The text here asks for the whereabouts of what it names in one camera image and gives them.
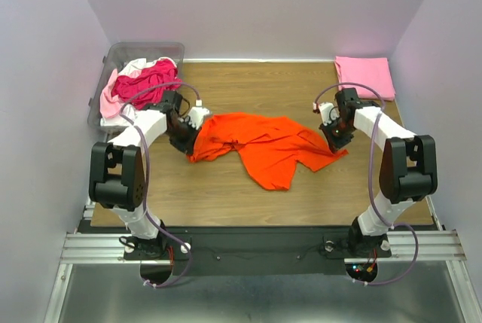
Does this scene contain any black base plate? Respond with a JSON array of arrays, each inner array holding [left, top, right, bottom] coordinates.
[[62, 227, 391, 282]]

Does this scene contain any light pink shirt in bin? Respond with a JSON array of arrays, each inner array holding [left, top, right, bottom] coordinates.
[[99, 69, 123, 119]]

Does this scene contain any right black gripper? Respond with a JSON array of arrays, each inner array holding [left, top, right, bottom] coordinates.
[[319, 116, 355, 154]]

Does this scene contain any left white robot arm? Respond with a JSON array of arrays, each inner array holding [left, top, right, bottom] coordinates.
[[89, 90, 211, 259]]

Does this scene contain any white shirt in bin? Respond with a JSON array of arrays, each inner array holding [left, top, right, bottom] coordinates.
[[99, 57, 181, 126]]

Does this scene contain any orange t shirt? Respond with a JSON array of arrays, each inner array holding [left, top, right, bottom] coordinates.
[[188, 112, 348, 191]]

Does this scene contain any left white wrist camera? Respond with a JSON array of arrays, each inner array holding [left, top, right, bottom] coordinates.
[[186, 106, 212, 130]]

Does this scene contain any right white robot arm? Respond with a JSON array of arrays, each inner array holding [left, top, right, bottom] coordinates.
[[313, 83, 438, 257]]

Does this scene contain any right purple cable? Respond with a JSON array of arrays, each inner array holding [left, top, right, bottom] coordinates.
[[313, 81, 419, 287]]

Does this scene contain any clear plastic bin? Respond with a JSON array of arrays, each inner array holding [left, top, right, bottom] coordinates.
[[87, 41, 185, 134]]

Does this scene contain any folded pink t shirt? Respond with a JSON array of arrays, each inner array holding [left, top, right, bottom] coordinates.
[[334, 56, 395, 101]]

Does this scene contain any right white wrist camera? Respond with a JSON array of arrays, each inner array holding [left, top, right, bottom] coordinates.
[[313, 102, 339, 126]]

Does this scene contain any magenta t shirt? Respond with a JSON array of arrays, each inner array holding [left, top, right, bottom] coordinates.
[[112, 57, 182, 110]]

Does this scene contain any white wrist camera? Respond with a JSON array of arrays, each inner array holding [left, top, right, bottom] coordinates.
[[186, 106, 212, 130], [313, 102, 339, 126]]

